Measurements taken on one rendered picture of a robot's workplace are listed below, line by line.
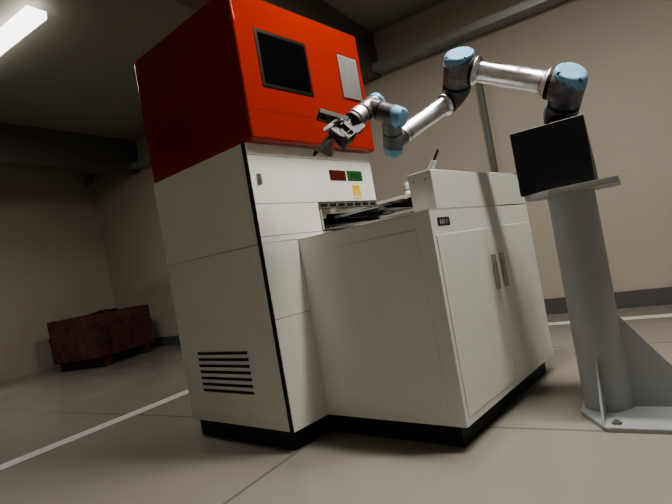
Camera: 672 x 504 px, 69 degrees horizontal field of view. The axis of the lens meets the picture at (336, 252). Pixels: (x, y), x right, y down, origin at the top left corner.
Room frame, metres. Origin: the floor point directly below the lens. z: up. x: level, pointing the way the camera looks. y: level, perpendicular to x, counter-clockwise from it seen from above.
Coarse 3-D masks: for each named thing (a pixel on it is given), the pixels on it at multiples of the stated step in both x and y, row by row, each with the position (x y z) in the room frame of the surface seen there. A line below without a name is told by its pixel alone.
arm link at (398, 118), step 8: (384, 104) 1.80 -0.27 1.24; (392, 104) 1.79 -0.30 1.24; (376, 112) 1.81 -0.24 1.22; (384, 112) 1.79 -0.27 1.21; (392, 112) 1.77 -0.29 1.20; (400, 112) 1.76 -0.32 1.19; (384, 120) 1.80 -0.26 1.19; (392, 120) 1.78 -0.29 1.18; (400, 120) 1.77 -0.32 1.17; (384, 128) 1.83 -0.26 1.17; (392, 128) 1.82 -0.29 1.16; (400, 128) 1.83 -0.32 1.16; (392, 136) 1.84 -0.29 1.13
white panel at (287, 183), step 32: (256, 160) 1.91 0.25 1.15; (288, 160) 2.05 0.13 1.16; (320, 160) 2.21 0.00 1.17; (352, 160) 2.39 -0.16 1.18; (256, 192) 1.89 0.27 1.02; (288, 192) 2.03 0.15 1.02; (320, 192) 2.18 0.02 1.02; (352, 192) 2.36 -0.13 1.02; (256, 224) 1.89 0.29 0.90; (288, 224) 2.00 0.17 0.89; (320, 224) 2.15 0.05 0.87
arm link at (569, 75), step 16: (464, 48) 1.91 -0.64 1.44; (448, 64) 1.90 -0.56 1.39; (464, 64) 1.88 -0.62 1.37; (480, 64) 1.88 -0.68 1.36; (496, 64) 1.86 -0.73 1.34; (560, 64) 1.75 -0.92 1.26; (576, 64) 1.75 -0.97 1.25; (448, 80) 1.95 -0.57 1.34; (464, 80) 1.92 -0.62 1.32; (480, 80) 1.90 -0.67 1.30; (496, 80) 1.86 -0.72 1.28; (512, 80) 1.83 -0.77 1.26; (528, 80) 1.80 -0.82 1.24; (544, 80) 1.76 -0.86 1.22; (560, 80) 1.72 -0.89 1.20; (576, 80) 1.70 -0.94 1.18; (544, 96) 1.80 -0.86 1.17; (560, 96) 1.76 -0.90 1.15; (576, 96) 1.75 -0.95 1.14
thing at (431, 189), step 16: (416, 176) 1.71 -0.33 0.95; (432, 176) 1.68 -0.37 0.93; (448, 176) 1.77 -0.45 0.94; (464, 176) 1.88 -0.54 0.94; (480, 176) 1.99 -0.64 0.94; (416, 192) 1.72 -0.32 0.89; (432, 192) 1.68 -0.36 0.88; (448, 192) 1.76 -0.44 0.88; (464, 192) 1.86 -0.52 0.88; (480, 192) 1.97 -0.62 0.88; (416, 208) 1.73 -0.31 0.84; (432, 208) 1.69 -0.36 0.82
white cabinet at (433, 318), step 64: (320, 256) 1.96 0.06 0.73; (384, 256) 1.76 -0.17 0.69; (448, 256) 1.68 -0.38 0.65; (512, 256) 2.13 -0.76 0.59; (320, 320) 2.00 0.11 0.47; (384, 320) 1.79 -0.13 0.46; (448, 320) 1.63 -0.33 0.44; (512, 320) 2.03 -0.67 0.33; (384, 384) 1.83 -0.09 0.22; (448, 384) 1.66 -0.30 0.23; (512, 384) 1.95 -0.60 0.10
